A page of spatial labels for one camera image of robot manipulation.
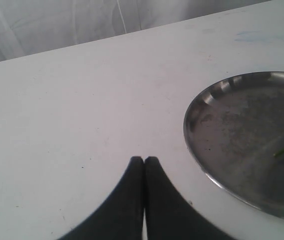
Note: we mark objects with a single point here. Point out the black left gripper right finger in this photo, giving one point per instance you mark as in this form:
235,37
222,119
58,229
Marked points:
168,215

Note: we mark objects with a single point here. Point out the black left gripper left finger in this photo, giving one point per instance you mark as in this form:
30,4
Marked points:
120,216

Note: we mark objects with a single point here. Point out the round stainless steel plate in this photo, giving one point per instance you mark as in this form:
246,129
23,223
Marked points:
233,128

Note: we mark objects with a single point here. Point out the white backdrop curtain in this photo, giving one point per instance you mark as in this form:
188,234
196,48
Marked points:
34,26

